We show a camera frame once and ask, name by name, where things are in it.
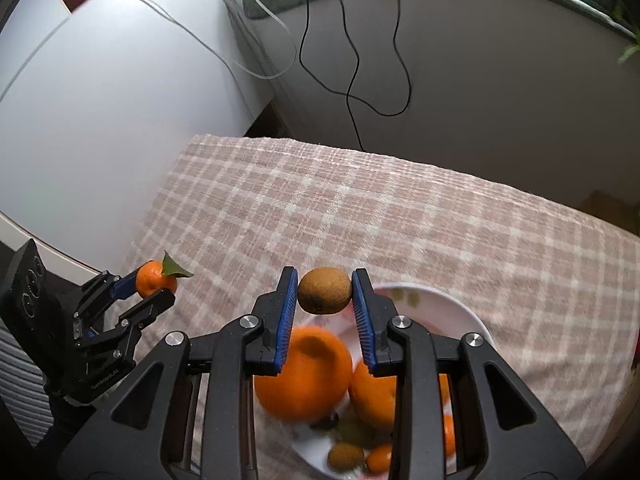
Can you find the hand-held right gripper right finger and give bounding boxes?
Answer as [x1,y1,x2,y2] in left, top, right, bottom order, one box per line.
[351,268,587,480]

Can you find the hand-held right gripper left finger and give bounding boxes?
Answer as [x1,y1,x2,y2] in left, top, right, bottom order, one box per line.
[59,266,301,480]

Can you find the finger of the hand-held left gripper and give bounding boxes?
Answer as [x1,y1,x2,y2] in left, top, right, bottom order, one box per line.
[73,270,141,342]
[87,290,177,348]

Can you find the small tangerine with leaf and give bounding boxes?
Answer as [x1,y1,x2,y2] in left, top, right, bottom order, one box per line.
[135,251,195,299]

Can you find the brown kiwi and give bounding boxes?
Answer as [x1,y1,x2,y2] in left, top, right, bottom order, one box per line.
[298,266,353,315]
[327,442,366,472]

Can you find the large smooth orange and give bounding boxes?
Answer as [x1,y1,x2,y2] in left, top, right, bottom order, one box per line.
[254,326,354,424]

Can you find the large dimpled orange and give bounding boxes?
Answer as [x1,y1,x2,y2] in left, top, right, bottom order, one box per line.
[348,357,452,431]

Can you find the white floral plate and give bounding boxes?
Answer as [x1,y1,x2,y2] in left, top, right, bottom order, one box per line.
[287,282,497,479]

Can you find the small green fruit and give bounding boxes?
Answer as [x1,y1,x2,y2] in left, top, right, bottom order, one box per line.
[335,420,377,447]

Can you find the white radiator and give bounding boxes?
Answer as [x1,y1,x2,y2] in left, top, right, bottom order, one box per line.
[0,320,55,449]

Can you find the checked beige tablecloth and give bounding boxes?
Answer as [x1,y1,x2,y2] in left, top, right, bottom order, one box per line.
[117,134,640,480]

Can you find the white refrigerator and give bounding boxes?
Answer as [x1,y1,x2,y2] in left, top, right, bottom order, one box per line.
[0,0,276,273]

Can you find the green houseplant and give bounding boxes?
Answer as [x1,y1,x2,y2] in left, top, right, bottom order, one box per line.
[611,0,640,65]

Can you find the white cable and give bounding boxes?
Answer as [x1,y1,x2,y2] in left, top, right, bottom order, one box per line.
[102,0,297,81]

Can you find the black cable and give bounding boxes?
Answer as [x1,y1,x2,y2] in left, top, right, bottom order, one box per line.
[346,0,413,117]
[298,0,366,152]

